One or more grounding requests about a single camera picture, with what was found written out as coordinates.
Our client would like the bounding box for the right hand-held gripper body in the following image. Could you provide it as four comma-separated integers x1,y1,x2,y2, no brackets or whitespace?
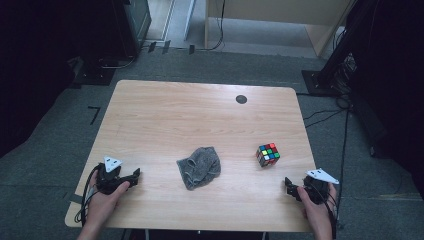
301,168,340,205

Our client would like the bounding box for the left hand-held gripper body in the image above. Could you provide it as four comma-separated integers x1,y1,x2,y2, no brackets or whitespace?
96,155,134,195

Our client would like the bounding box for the multicoloured puzzle cube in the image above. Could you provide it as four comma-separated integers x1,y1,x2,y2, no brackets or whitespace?
255,142,281,168

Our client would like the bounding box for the grey cloth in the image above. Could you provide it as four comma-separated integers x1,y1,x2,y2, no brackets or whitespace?
176,146,222,191

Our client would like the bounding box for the person's right hand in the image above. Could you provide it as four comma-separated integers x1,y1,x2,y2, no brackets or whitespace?
297,183,338,231

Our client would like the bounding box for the person's left hand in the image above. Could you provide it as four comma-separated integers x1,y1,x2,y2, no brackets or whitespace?
87,170,130,228

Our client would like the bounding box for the black metal stand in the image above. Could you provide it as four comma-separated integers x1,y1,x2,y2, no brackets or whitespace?
301,0,381,98

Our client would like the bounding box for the dark curtain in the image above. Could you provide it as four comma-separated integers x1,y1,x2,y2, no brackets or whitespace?
0,0,116,159
346,0,424,201

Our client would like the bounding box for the black cabinet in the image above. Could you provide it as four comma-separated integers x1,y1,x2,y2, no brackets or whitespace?
111,0,153,59

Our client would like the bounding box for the light wooden desk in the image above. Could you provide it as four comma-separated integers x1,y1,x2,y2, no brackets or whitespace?
204,0,355,58

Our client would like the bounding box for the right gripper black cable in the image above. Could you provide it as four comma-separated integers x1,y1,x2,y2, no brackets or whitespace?
324,186,343,231

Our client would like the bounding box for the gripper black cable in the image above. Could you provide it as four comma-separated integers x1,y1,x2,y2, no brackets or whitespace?
74,164,101,228
324,186,343,231

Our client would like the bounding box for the long black floor cable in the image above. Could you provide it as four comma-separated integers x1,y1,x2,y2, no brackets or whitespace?
328,109,351,240

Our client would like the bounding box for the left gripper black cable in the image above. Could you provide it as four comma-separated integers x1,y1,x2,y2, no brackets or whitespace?
74,164,101,228

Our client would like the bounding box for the short black floor cable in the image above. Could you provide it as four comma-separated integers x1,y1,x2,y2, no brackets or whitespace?
304,109,348,129
303,108,339,121

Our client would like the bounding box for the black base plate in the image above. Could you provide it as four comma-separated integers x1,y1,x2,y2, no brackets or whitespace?
71,56,116,87

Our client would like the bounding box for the pale upright post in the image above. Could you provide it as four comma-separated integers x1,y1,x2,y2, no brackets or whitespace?
182,0,197,42

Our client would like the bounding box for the black hanging cable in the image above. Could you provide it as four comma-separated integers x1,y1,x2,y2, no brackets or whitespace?
199,0,227,52

